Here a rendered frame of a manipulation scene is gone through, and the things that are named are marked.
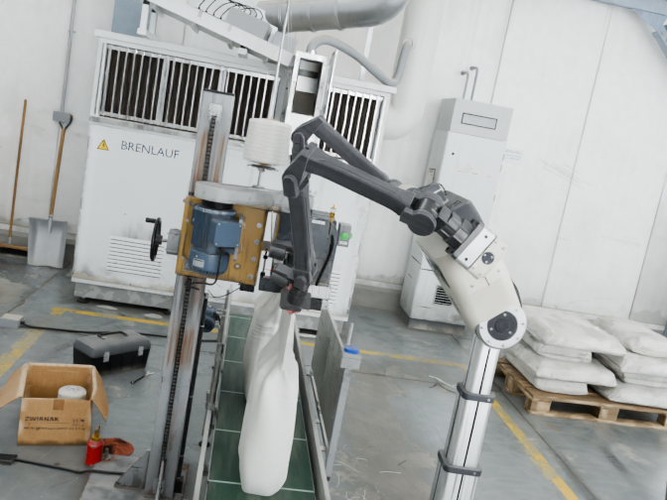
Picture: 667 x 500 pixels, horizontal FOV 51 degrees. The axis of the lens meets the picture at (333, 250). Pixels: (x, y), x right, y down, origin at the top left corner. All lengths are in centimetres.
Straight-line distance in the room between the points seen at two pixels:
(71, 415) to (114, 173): 247
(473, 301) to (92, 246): 405
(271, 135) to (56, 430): 184
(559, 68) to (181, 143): 383
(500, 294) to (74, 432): 226
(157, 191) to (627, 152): 471
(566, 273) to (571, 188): 88
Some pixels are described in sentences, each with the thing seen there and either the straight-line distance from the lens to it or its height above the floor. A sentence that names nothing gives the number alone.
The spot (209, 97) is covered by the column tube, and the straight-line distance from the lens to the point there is 281.
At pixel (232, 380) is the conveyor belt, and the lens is 359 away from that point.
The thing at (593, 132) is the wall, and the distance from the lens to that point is 756.
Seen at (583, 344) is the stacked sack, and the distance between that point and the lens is 517.
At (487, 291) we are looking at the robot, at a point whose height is 131.
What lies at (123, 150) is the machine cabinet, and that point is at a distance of 557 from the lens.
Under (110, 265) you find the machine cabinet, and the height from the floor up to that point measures 35.
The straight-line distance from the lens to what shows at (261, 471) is 257.
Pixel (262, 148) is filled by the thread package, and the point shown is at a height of 158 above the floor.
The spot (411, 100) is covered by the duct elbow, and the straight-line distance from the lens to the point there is 591.
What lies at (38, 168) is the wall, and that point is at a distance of 709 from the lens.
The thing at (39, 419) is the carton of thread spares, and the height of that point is 13.
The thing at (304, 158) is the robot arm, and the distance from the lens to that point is 190.
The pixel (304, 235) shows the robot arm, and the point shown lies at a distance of 209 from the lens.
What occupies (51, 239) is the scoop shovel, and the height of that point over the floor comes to 25.
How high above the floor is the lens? 170
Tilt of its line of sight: 10 degrees down
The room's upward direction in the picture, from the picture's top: 10 degrees clockwise
